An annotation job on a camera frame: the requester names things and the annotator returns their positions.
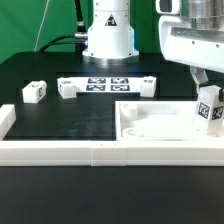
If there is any white U-shaped obstacle fence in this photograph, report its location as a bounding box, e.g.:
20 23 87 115
0 104 224 166

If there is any white thin cable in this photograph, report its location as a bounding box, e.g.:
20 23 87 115
33 0 52 53

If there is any white square tabletop part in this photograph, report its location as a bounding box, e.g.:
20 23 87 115
115 101 224 141

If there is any green backdrop curtain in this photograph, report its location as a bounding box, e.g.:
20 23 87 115
0 0 160 63

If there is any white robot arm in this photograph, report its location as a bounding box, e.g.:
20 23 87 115
82 0 224 97

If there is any fiducial marker sheet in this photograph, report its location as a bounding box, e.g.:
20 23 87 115
71 77 142 93

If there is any black cable bundle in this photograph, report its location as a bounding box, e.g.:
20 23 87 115
39 0 89 54

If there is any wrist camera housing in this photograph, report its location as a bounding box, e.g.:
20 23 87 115
156 0 181 15

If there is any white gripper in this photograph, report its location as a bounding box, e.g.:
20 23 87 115
158 15 224 102

